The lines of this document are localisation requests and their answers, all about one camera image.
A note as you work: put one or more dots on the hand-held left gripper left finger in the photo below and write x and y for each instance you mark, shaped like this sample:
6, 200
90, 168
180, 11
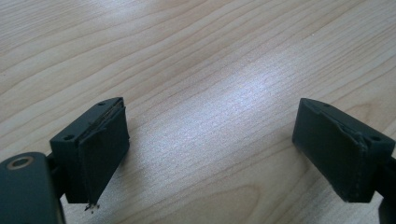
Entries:
93, 149

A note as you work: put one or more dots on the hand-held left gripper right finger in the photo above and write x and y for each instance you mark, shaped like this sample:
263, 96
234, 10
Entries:
339, 149

